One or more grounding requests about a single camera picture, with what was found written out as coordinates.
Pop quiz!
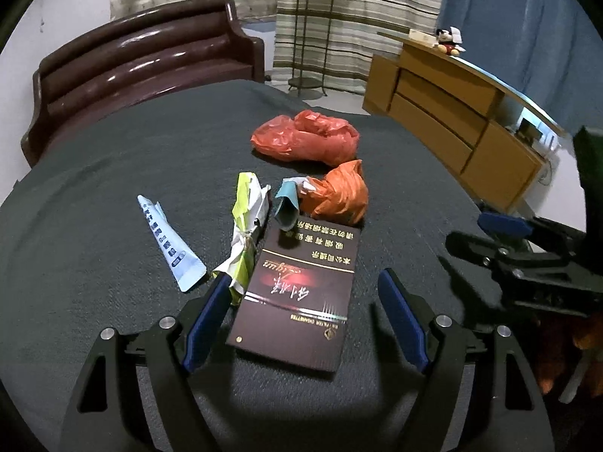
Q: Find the white flat box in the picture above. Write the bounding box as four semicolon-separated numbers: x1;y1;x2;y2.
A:
409;29;439;48

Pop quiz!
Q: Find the white blue tube wrapper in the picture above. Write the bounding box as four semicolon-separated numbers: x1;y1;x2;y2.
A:
136;194;207;293

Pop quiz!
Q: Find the orange plastic bag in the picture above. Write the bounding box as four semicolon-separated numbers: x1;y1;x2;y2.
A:
297;159;369;227

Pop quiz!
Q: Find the wooden cabinet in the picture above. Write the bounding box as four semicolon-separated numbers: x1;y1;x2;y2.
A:
362;31;568;215

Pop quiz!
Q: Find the mouse plush toy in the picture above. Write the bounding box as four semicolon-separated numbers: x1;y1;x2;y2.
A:
433;26;467;56

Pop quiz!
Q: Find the red plastic bag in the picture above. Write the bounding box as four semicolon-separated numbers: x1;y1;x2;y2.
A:
249;109;361;165

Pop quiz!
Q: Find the green yellow wrapper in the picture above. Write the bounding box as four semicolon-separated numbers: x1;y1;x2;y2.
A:
212;172;271;304

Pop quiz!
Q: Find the dark cigarette carton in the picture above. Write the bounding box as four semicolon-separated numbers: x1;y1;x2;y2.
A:
226;219;361;374

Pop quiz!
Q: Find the teal paper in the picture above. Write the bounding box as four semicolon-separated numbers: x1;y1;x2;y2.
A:
273;176;302;232

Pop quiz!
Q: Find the striped curtain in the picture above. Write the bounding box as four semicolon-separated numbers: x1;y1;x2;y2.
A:
273;0;448;95

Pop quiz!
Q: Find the blue curtain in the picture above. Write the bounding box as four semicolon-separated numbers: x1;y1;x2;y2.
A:
438;0;603;142

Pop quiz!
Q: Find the brown leather sofa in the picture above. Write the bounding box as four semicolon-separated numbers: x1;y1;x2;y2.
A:
21;0;265;168

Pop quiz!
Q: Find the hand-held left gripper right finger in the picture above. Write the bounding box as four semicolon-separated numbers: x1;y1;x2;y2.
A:
378;267;557;452

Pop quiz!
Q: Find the black metal plant stand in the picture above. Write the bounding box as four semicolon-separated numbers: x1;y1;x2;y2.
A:
287;0;336;99

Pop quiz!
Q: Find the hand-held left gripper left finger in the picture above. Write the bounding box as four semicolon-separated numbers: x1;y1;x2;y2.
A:
59;272;234;452

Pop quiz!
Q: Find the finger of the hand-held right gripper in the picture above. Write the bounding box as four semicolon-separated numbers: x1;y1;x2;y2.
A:
444;228;573;293
477;212;587;257

